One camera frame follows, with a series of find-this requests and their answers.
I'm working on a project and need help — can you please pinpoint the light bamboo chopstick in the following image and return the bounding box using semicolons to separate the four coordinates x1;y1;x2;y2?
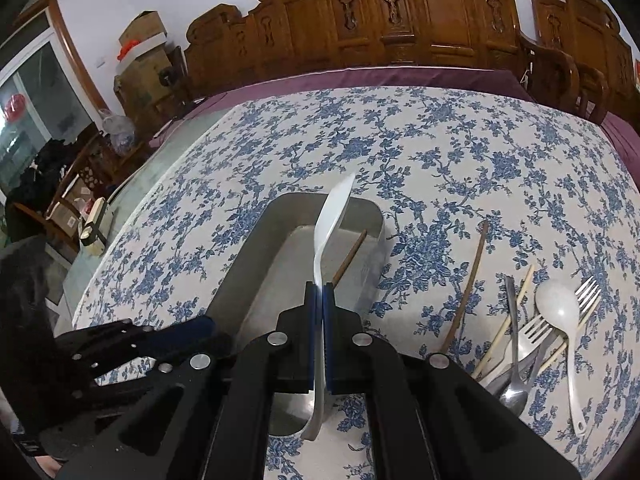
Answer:
471;264;535;378
538;294;601;375

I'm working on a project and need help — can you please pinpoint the carved wooden armchair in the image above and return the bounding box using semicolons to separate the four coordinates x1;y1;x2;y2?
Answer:
532;0;639;128

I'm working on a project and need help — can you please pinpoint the glass sliding door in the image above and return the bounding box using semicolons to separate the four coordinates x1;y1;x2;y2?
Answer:
1;0;106;200

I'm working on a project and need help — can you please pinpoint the white plastic ladle spoon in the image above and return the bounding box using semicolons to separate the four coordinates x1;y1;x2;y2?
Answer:
535;280;587;436

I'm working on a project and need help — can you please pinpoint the small box on table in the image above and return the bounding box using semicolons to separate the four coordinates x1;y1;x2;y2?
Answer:
79;197;113;249

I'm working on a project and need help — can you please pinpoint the wooden side chair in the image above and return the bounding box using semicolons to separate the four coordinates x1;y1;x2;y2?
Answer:
6;132;119;252

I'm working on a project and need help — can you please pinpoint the metal smiley spoon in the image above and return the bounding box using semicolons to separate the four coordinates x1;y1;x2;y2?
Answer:
499;276;528;416

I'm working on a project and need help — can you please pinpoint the top cardboard box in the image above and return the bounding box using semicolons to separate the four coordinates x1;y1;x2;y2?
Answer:
118;11;166;47

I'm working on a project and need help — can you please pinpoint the large cardboard box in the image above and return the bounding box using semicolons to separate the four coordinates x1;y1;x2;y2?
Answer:
114;46;191;131

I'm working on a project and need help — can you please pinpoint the dark wooden chopstick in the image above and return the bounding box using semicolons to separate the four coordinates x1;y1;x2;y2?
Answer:
440;220;489;353
332;230;368;287

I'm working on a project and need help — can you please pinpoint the metal fork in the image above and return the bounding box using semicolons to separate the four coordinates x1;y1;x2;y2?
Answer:
480;278;600;408

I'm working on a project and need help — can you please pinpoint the purple armchair cushion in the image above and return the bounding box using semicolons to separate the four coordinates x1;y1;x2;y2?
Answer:
601;112;640;188

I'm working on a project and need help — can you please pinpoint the white plastic fork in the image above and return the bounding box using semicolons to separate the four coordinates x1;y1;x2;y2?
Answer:
480;314;552;387

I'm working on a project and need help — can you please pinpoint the clear plastic bag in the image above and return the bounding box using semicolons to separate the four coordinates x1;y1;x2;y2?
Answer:
99;108;136;156

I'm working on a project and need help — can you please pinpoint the purple sofa cushion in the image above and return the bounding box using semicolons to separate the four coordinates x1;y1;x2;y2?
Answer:
147;65;536;150

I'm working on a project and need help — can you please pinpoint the metal rectangular tray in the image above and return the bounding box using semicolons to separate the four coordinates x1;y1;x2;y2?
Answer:
206;192;386;436

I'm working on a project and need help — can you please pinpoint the blue floral tablecloth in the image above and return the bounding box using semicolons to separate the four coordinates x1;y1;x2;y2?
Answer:
74;87;639;479

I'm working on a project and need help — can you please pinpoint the carved wooden sofa bench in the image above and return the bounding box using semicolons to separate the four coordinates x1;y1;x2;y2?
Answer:
184;0;579;112

